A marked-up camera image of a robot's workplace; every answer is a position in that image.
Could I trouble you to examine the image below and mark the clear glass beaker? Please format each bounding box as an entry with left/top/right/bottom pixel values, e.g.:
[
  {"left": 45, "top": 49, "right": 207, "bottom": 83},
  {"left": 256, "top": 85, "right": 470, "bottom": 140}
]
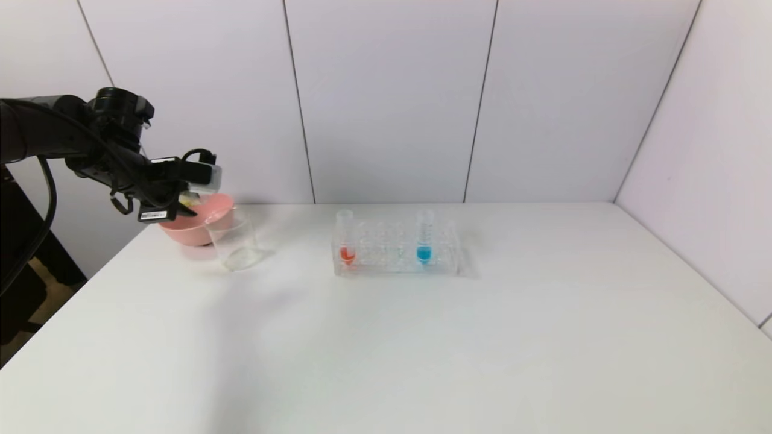
[{"left": 206, "top": 208, "right": 261, "bottom": 272}]

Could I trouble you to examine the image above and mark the clear plastic test tube rack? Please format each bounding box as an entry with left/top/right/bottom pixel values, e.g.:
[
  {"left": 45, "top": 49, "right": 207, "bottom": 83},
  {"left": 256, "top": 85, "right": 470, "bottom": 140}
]
[{"left": 332, "top": 214, "right": 462, "bottom": 278}]

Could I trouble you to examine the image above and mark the test tube with blue pigment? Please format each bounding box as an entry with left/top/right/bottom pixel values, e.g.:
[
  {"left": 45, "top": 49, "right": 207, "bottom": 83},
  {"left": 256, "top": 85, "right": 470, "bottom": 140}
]
[{"left": 416, "top": 211, "right": 435, "bottom": 265}]

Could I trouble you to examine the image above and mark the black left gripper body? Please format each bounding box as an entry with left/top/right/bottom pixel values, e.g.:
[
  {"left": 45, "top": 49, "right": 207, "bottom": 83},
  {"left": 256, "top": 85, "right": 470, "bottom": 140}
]
[{"left": 112, "top": 156, "right": 183, "bottom": 222}]

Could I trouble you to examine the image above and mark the black forearm cable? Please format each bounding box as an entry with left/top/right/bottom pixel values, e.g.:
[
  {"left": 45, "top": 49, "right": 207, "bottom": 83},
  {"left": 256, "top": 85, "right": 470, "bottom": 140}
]
[{"left": 0, "top": 156, "right": 58, "bottom": 296}]

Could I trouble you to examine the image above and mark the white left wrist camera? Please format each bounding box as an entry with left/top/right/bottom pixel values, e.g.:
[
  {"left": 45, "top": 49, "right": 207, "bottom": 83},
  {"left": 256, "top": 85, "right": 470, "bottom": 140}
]
[{"left": 184, "top": 163, "right": 223, "bottom": 195}]

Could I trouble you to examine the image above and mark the pink bowl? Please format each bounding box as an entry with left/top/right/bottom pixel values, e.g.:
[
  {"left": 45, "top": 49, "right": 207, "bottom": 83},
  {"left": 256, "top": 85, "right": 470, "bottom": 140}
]
[{"left": 160, "top": 193, "right": 236, "bottom": 247}]

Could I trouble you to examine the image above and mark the test tube with red pigment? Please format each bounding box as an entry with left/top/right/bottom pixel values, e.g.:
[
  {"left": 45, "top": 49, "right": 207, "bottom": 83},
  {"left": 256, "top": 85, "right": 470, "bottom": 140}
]
[{"left": 337, "top": 209, "right": 357, "bottom": 266}]

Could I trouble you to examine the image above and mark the black furniture beside table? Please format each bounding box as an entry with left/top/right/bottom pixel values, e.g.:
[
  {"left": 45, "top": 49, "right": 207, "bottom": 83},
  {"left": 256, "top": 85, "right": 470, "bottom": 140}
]
[{"left": 0, "top": 166, "right": 89, "bottom": 370}]

